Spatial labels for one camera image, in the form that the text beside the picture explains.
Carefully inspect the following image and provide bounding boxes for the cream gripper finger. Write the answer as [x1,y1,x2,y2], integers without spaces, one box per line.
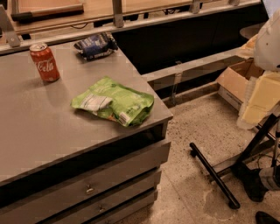
[241,76,280,125]

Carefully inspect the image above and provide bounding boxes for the blue chip bag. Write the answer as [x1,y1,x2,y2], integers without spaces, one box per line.
[74,32,118,60]

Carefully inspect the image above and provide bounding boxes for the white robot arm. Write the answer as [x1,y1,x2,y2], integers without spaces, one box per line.
[239,9,280,126]

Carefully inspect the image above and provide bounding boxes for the green rice chip bag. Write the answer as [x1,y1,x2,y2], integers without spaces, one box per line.
[71,76,154,127]

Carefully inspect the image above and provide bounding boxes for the cardboard box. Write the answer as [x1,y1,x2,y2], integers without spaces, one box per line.
[216,59,263,110]

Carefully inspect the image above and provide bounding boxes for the dark side table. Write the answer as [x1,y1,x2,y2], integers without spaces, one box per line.
[240,23,263,39]

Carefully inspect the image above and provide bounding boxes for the laptop screen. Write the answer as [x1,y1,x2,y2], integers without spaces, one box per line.
[262,0,280,18]

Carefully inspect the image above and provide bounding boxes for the black stand base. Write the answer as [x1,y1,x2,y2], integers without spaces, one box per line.
[190,114,280,209]

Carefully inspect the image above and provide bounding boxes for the middle drawer front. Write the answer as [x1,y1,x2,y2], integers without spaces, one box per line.
[41,169,161,224]

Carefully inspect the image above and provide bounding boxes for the drawer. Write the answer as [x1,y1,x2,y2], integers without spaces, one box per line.
[82,189,158,224]
[41,169,161,224]
[0,140,171,224]

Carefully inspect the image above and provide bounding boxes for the bottom drawer front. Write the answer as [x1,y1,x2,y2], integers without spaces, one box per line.
[82,189,158,224]

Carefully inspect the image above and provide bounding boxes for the grey drawer cabinet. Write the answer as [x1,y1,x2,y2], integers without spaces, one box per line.
[0,40,174,224]

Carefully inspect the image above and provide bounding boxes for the red Coca-Cola can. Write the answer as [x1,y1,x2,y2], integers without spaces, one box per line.
[30,43,60,82]

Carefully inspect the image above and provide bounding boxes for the top drawer front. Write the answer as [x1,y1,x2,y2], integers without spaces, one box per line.
[0,140,171,224]

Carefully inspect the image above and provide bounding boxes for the metal bracket centre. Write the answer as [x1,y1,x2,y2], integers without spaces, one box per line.
[112,0,124,28]

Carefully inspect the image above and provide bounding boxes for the metal bracket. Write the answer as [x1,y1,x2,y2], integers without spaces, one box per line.
[0,4,20,47]
[112,0,124,28]

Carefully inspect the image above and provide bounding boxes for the black handled tool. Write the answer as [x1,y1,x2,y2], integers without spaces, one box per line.
[11,3,84,23]

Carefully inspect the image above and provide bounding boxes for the metal bracket left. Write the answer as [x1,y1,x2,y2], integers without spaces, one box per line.
[0,4,20,47]

